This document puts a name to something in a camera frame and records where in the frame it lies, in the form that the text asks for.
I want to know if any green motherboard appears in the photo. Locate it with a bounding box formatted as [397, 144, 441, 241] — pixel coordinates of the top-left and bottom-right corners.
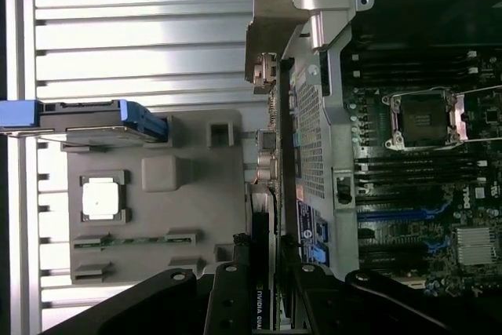
[340, 48, 502, 300]

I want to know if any blue expansion slot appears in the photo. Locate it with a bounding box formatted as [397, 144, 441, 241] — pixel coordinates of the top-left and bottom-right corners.
[356, 209, 436, 222]

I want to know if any silver chipset heat sink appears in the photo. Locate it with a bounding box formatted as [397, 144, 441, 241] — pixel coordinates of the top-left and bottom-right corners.
[454, 227, 497, 265]

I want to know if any hard disk blue carrier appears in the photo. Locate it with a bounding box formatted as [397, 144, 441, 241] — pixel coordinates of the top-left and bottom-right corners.
[0, 99, 173, 144]

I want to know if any CPU socket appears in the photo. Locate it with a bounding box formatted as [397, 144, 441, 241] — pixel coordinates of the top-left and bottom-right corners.
[382, 87, 462, 151]

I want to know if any green RAM stick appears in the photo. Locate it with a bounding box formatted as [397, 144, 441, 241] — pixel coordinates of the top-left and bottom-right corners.
[74, 235, 197, 252]

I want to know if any silver CPU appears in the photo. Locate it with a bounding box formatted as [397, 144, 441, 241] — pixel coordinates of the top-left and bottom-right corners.
[81, 177, 121, 219]

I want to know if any grey parts rack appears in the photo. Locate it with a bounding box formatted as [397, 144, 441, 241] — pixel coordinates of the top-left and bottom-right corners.
[60, 109, 256, 287]

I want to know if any open black PC case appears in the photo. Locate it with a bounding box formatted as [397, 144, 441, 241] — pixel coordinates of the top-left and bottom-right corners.
[280, 0, 502, 335]

